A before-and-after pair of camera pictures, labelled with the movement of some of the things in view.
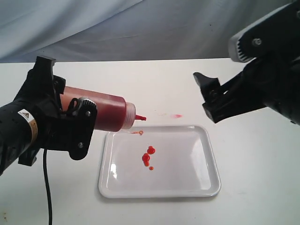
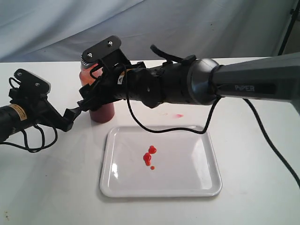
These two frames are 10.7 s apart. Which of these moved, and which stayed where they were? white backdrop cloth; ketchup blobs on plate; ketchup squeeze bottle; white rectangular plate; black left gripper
Moved: black left gripper; ketchup squeeze bottle
Stayed: white backdrop cloth; white rectangular plate; ketchup blobs on plate
